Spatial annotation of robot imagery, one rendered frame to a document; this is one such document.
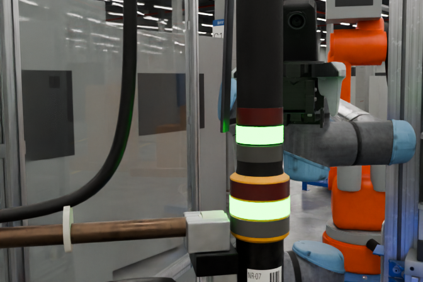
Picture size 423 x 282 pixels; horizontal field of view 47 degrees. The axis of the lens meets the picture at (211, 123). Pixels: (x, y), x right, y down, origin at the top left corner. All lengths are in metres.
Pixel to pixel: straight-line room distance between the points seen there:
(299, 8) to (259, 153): 0.32
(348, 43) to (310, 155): 3.58
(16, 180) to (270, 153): 0.85
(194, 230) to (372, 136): 0.53
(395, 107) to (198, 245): 0.92
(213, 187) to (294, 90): 4.57
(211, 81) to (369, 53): 1.62
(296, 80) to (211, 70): 4.43
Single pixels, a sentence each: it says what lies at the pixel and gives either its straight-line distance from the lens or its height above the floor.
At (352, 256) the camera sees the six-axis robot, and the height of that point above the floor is 0.18.
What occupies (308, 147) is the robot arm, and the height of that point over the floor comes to 1.54.
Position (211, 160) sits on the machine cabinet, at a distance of 5.08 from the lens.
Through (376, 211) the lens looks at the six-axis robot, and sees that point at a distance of 4.33.
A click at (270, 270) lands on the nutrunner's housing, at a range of 0.36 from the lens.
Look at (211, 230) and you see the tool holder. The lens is 0.34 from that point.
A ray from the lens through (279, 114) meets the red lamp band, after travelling 0.34.
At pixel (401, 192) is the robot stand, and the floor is 1.38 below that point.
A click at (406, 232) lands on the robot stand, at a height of 1.29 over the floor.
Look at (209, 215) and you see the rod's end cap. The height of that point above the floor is 1.55.
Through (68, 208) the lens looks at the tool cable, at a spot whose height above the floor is 1.56.
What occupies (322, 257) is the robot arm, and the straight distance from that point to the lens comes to 1.13.
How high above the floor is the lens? 1.65
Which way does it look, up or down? 5 degrees down
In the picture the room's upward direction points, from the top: 1 degrees counter-clockwise
